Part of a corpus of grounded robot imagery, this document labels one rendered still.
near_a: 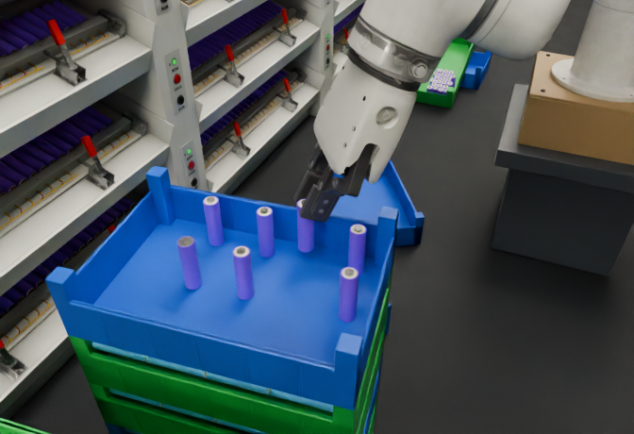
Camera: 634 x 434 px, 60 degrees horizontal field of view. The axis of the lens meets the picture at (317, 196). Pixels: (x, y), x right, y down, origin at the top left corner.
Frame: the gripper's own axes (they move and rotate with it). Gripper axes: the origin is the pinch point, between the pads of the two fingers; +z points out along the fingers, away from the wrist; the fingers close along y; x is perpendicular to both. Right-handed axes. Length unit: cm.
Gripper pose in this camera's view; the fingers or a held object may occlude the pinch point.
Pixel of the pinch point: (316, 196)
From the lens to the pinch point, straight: 58.2
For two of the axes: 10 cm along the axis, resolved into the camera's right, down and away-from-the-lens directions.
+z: -4.1, 7.8, 4.7
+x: -8.8, -2.1, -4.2
